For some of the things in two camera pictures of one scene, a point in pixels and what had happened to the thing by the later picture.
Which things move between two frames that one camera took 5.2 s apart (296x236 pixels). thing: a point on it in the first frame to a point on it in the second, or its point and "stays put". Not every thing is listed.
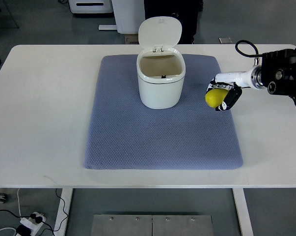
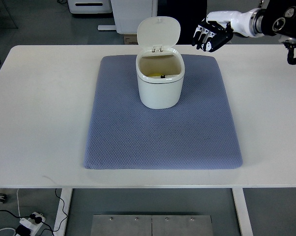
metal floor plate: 120,224 stays put
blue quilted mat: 123,134 stays put
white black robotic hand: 233,82 to 219,27
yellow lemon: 214,98 to 155,74
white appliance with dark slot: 91,6 stays put
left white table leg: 64,205 stays put
